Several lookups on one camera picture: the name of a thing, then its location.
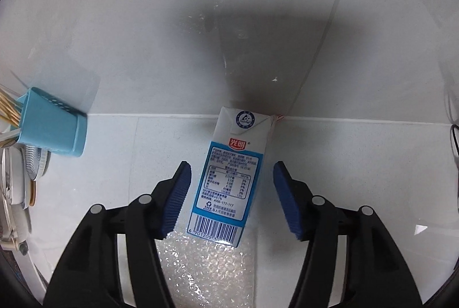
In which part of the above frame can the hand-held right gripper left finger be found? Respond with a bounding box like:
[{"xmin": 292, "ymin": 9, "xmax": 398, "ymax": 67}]
[{"xmin": 43, "ymin": 161, "xmax": 192, "ymax": 308}]

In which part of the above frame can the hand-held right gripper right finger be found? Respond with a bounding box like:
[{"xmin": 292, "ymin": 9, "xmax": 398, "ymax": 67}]
[{"xmin": 273, "ymin": 161, "xmax": 424, "ymax": 308}]

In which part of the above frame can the blue white milk carton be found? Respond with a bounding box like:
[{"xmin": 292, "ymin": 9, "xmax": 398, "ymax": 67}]
[{"xmin": 187, "ymin": 106, "xmax": 277, "ymax": 248}]

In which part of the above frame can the clear bubble wrap sheet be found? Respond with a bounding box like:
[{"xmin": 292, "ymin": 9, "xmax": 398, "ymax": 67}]
[{"xmin": 154, "ymin": 232, "xmax": 254, "ymax": 308}]

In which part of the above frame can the blue cutlery holder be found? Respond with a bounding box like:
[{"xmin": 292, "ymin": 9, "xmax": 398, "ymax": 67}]
[{"xmin": 16, "ymin": 87, "xmax": 87, "ymax": 158}]

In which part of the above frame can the round wooden trivet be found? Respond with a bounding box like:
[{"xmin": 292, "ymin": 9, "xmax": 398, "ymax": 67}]
[{"xmin": 26, "ymin": 180, "xmax": 37, "ymax": 207}]

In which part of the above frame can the blue patterned plate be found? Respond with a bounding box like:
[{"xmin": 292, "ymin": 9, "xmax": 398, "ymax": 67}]
[{"xmin": 23, "ymin": 144, "xmax": 51, "ymax": 181}]

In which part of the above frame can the large white bowl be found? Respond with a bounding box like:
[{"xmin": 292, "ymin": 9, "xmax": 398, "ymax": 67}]
[{"xmin": 0, "ymin": 146, "xmax": 33, "ymax": 252}]

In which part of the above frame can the bundle of wooden chopsticks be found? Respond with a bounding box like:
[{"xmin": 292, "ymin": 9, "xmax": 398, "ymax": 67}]
[{"xmin": 0, "ymin": 83, "xmax": 22, "ymax": 126}]

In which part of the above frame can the black power cable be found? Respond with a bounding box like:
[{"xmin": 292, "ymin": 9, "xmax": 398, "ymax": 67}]
[{"xmin": 449, "ymin": 124, "xmax": 459, "ymax": 216}]

